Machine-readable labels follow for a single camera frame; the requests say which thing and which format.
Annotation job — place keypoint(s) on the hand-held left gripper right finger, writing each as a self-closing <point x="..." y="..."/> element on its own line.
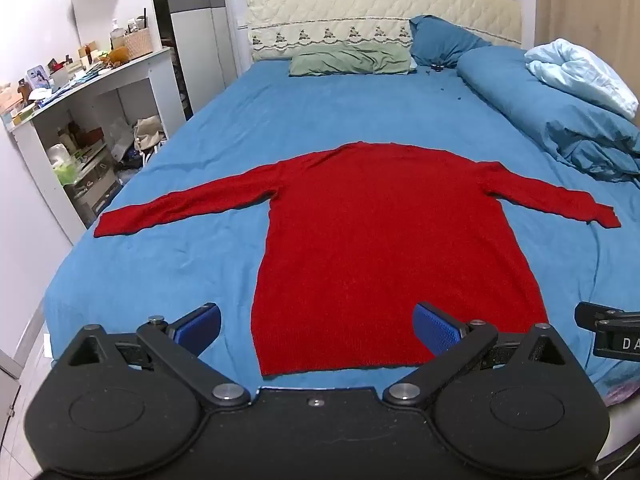
<point x="434" y="327"/>

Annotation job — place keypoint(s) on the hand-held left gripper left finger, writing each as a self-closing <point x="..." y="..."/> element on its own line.
<point x="200" y="326"/>

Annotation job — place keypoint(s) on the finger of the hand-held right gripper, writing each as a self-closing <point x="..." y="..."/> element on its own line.
<point x="587" y="315"/>

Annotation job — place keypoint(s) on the red knit sweater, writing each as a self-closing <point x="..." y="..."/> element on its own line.
<point x="380" y="240"/>

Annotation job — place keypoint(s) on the clear plastic storage box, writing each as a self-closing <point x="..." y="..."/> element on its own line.
<point x="92" y="192"/>

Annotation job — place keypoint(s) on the cream canvas bag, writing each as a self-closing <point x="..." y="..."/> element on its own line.
<point x="149" y="132"/>

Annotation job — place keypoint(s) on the green packet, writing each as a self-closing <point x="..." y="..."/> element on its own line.
<point x="65" y="167"/>

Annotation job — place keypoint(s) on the blue rolled duvet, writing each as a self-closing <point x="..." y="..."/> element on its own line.
<point x="530" y="105"/>

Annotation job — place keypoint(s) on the bed with blue sheet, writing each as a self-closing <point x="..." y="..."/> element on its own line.
<point x="350" y="105"/>

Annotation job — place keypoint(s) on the light blue blanket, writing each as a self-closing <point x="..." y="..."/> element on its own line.
<point x="580" y="67"/>

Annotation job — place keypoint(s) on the white desk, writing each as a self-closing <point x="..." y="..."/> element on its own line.
<point x="155" y="77"/>

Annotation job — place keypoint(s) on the small black hair clip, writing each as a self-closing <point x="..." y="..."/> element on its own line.
<point x="437" y="67"/>

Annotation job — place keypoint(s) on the green pillow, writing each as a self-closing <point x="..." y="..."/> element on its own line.
<point x="350" y="60"/>

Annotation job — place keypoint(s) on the white and grey wardrobe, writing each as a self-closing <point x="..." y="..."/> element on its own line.
<point x="197" y="45"/>

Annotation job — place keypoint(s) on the orange plush toy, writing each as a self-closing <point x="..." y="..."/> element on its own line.
<point x="116" y="55"/>

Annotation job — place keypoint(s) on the blue pillow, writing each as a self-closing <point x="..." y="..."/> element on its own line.
<point x="440" y="40"/>

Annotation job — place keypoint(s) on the wicker basket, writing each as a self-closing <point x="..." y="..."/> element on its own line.
<point x="138" y="43"/>

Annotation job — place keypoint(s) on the pump bottle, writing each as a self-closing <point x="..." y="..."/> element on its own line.
<point x="117" y="37"/>

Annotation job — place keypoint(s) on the cream quilted headboard cover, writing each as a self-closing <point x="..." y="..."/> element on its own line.
<point x="380" y="5"/>

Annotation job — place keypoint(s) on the blue picture frame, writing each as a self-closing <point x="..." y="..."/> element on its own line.
<point x="38" y="77"/>

